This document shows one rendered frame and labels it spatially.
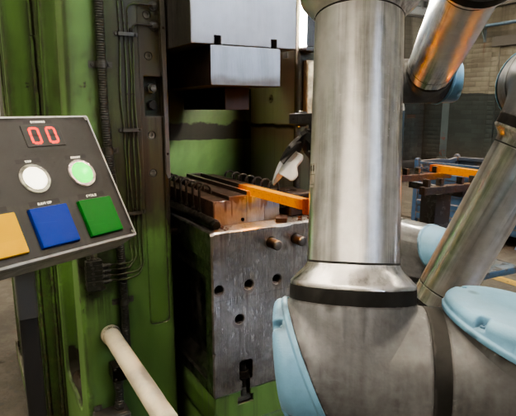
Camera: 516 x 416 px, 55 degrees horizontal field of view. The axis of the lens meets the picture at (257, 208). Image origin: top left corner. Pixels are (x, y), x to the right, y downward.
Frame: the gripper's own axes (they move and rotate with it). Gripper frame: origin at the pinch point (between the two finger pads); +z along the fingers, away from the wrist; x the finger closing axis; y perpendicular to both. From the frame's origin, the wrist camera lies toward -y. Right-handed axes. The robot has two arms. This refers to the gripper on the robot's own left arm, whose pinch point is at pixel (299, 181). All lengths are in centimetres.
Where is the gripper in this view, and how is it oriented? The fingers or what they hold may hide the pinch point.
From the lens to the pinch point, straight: 115.0
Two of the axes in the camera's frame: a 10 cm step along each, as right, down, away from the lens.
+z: -2.4, 7.7, 5.9
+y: 4.4, 6.3, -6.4
